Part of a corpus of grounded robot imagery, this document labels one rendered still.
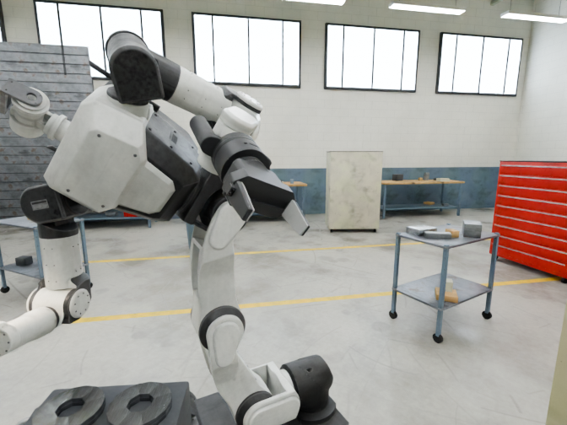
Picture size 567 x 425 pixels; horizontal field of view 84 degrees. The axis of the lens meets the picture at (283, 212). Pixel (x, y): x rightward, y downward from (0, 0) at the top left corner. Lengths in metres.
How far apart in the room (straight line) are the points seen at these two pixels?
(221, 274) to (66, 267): 0.41
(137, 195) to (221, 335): 0.46
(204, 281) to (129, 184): 0.34
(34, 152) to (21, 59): 1.88
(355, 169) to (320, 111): 2.55
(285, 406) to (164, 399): 0.71
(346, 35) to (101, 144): 8.36
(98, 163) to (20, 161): 8.17
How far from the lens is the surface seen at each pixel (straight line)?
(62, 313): 1.05
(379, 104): 9.02
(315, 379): 1.32
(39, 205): 1.00
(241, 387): 1.18
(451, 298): 3.09
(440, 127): 9.91
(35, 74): 8.89
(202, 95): 0.83
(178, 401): 0.60
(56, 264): 1.04
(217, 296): 0.99
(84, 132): 0.80
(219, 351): 1.02
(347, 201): 6.35
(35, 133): 0.94
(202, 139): 0.57
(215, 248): 0.90
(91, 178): 0.84
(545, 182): 5.12
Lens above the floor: 1.53
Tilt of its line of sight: 10 degrees down
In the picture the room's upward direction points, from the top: straight up
